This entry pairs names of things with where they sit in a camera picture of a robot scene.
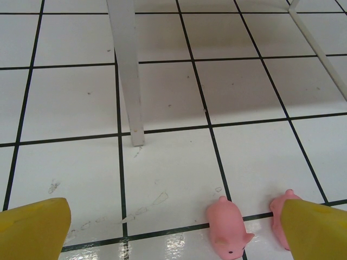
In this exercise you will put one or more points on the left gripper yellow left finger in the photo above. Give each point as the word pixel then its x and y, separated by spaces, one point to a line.
pixel 32 230

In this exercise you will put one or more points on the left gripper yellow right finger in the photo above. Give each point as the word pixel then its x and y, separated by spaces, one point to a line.
pixel 317 233

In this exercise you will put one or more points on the wooden shelf with white legs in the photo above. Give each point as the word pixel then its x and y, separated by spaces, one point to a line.
pixel 127 67

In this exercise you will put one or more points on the pink plastic toy pig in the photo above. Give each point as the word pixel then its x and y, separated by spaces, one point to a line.
pixel 227 227
pixel 276 216

